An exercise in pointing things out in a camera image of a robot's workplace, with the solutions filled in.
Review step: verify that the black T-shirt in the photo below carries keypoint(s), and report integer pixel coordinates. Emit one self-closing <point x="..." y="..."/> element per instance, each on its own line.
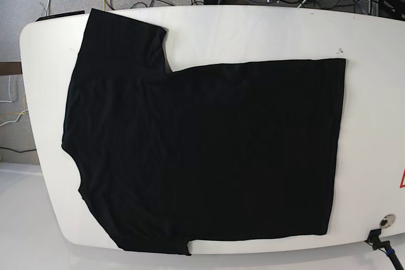
<point x="220" y="152"/>

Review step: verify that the red warning triangle sticker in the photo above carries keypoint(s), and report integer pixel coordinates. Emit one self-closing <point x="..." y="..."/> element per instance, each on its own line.
<point x="402" y="183"/>

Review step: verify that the silver table grommet right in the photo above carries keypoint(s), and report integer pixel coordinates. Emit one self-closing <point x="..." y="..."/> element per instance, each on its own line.
<point x="387" y="221"/>

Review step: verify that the black clamp with cable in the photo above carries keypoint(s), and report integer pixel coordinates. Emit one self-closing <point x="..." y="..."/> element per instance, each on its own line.
<point x="375" y="242"/>

